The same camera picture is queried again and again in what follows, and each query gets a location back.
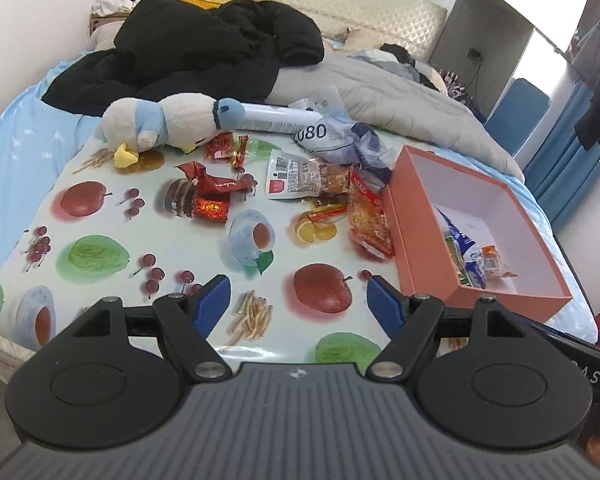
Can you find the blue curtain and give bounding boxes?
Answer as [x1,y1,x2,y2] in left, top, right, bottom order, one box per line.
[522,80,600,231]

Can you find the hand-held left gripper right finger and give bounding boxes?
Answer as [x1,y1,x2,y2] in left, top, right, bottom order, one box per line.
[366,276,528,381]

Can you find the brown cardboard box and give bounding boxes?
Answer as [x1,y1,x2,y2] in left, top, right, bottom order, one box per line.
[88,12,131,36]

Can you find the grey shelf cabinet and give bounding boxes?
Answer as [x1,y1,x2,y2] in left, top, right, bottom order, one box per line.
[430,0,536,116]

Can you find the white barcode snack packet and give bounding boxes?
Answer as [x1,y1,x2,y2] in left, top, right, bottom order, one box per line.
[266,149,328,201]

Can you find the white tube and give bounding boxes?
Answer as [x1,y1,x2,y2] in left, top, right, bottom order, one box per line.
[242,102,321,136]

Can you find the black jacket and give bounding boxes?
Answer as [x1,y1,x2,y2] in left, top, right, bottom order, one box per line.
[42,0,326,118]

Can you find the blue chair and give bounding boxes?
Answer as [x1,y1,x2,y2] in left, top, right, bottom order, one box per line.
[485,78,551,158]

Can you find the pile of small bedside items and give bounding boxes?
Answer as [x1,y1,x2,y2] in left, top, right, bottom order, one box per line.
[442,70,476,103]

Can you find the yellow cloth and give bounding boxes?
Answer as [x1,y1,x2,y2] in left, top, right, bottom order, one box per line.
[166,0,221,11]

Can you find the fruit print tablecloth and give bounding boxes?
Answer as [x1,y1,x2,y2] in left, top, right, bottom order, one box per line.
[0,127,481,366]

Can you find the brown pastry packet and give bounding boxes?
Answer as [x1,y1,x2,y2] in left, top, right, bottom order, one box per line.
[322,162,355,196]

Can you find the white blue plush duck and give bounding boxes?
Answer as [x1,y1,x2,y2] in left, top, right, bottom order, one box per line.
[95,92,246,168]

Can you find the blue star bedsheet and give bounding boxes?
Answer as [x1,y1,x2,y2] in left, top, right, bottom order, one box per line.
[0,35,600,341]

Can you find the grey quilt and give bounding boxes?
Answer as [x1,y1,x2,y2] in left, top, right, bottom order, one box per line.
[265,52,526,183]

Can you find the large orange red snack packet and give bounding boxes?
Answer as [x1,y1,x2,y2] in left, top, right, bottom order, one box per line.
[347,169,397,259]

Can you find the bright window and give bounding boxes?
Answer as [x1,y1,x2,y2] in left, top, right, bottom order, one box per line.
[500,0,600,53]

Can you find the white blue plastic bag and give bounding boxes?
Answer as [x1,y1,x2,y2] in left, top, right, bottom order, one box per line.
[290,87,396,186]

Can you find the beige pillow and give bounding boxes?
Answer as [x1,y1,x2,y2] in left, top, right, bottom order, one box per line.
[345,27,381,48]

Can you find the dark red crinkled wrapper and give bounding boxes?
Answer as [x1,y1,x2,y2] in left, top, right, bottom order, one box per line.
[176,161,253,197]

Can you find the small orange snack packet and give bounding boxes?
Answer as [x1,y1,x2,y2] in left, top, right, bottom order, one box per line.
[480,245,517,281]

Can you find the striped and black clothes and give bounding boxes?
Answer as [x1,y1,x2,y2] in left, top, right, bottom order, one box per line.
[350,44,451,93]

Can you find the red clear candy packet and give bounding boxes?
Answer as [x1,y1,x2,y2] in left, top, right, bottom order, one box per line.
[203,131,251,168]

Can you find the orange cardboard box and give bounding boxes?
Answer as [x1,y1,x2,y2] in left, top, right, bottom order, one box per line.
[382,145,573,323]

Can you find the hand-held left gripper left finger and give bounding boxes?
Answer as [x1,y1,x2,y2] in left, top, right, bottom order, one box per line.
[72,275,233,381]

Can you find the blue snack packet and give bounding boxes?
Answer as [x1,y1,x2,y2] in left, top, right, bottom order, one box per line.
[437,207,486,288]

